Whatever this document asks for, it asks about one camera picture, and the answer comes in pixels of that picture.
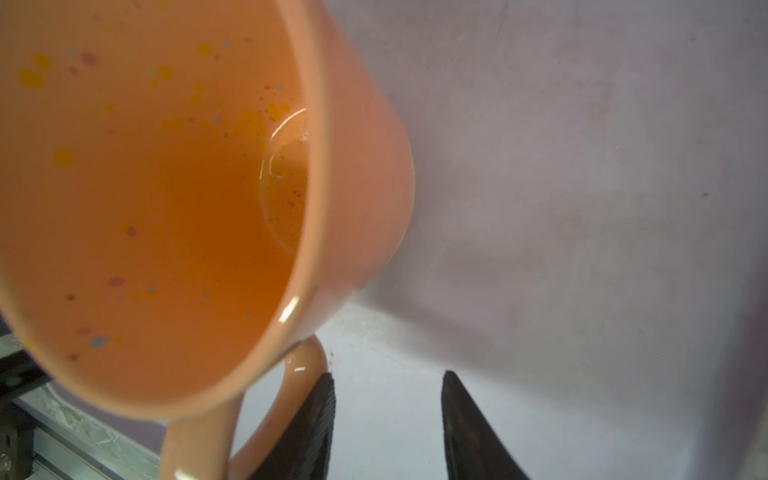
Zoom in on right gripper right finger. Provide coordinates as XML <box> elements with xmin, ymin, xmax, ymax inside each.
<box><xmin>441</xmin><ymin>370</ymin><xmax>529</xmax><ymax>480</ymax></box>

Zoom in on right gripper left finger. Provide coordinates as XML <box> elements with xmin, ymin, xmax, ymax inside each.
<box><xmin>249</xmin><ymin>373</ymin><xmax>336</xmax><ymax>480</ymax></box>

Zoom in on aluminium front rail frame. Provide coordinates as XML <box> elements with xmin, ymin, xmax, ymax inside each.
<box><xmin>14</xmin><ymin>382</ymin><xmax>164</xmax><ymax>479</ymax></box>

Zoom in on lavender silicone tray mat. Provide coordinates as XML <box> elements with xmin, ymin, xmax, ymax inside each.
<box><xmin>50</xmin><ymin>0</ymin><xmax>768</xmax><ymax>480</ymax></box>

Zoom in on orange pink mug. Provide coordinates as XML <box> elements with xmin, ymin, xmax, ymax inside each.
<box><xmin>1</xmin><ymin>1</ymin><xmax>415</xmax><ymax>479</ymax></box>

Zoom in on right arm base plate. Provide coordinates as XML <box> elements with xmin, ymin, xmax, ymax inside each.
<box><xmin>1</xmin><ymin>348</ymin><xmax>50</xmax><ymax>480</ymax></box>

